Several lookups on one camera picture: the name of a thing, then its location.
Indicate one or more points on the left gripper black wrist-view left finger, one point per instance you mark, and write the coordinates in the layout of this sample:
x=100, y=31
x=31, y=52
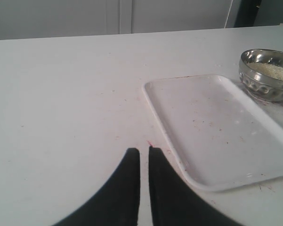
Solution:
x=117, y=202

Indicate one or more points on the steel bowl of rice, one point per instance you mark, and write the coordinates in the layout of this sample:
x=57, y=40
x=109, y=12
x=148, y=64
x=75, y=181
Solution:
x=261, y=73

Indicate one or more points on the white rectangular plastic tray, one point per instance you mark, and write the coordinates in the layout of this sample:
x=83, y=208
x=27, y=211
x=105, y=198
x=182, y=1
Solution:
x=221, y=137

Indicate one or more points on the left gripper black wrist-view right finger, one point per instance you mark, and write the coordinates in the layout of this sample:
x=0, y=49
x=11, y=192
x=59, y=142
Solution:
x=173, y=203

